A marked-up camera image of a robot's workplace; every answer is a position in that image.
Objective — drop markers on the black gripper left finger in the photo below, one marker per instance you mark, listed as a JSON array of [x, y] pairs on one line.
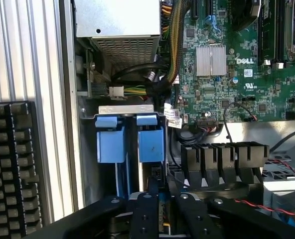
[[145, 216]]

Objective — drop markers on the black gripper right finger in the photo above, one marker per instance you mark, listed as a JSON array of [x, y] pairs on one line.
[[194, 219]]

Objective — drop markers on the blue disk carrier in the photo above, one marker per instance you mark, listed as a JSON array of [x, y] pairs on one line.
[[151, 145], [110, 147]]

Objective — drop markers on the black slotted fan shroud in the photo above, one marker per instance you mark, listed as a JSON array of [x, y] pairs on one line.
[[222, 156]]

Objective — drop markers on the silver open PC case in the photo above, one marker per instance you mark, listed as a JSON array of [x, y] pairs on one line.
[[70, 124]]

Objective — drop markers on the white power connector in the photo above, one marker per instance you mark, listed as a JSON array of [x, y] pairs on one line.
[[116, 91]]

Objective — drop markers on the green Dell motherboard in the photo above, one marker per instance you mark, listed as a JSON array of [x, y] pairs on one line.
[[237, 94]]

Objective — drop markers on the black computer keyboard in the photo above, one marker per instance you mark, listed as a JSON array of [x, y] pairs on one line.
[[10, 171]]

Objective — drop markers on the silver chipset heatsink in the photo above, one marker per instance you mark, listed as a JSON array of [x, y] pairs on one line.
[[211, 61]]

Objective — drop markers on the silver power supply unit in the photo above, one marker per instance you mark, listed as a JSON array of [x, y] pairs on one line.
[[117, 27]]

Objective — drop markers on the black RAM slot bank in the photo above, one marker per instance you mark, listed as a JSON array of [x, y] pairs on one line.
[[272, 32]]

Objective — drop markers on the black expansion slot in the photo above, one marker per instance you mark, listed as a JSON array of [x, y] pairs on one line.
[[208, 8], [194, 10]]

